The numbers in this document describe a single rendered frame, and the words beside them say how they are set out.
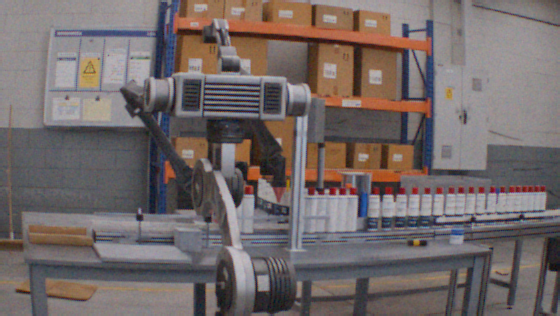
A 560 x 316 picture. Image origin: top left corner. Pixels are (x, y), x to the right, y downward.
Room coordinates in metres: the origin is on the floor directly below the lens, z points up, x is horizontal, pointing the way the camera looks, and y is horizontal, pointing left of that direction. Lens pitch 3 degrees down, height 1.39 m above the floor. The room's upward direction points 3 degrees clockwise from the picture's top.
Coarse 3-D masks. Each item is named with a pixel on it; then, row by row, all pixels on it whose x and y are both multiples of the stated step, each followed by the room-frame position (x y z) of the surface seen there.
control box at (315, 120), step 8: (312, 104) 3.31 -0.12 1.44; (320, 104) 3.36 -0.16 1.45; (312, 112) 3.31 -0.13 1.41; (320, 112) 3.37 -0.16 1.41; (312, 120) 3.31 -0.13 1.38; (320, 120) 3.38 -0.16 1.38; (312, 128) 3.31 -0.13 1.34; (320, 128) 3.38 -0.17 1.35; (312, 136) 3.31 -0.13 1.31; (320, 136) 3.39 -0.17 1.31
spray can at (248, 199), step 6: (246, 186) 3.39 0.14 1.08; (252, 186) 3.40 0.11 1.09; (246, 192) 3.39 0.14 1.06; (252, 192) 3.40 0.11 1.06; (246, 198) 3.38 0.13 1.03; (252, 198) 3.38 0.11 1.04; (246, 204) 3.38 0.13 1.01; (252, 204) 3.38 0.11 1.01; (246, 210) 3.38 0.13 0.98; (252, 210) 3.39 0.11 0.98; (246, 222) 3.38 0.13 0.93; (252, 222) 3.39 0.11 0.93; (246, 228) 3.38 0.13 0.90; (252, 228) 3.39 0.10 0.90
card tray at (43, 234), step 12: (36, 228) 3.17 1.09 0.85; (48, 228) 3.20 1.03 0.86; (60, 228) 3.22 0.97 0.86; (72, 228) 3.24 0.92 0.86; (84, 228) 3.26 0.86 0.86; (36, 240) 2.93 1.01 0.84; (48, 240) 2.95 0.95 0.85; (60, 240) 2.97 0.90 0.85; (72, 240) 2.99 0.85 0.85; (84, 240) 3.01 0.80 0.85
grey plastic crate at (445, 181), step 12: (408, 180) 5.33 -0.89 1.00; (420, 180) 5.18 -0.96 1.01; (432, 180) 5.55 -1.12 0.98; (444, 180) 5.60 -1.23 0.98; (456, 180) 5.17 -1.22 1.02; (468, 180) 5.22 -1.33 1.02; (480, 180) 5.27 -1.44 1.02; (408, 192) 5.32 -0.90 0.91; (420, 192) 5.18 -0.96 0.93; (432, 192) 5.09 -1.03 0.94; (444, 192) 5.13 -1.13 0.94; (456, 192) 5.18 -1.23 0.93; (468, 192) 5.23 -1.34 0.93; (408, 204) 5.31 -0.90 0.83; (420, 204) 5.17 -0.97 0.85; (432, 204) 5.10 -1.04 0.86; (444, 204) 5.14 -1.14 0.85
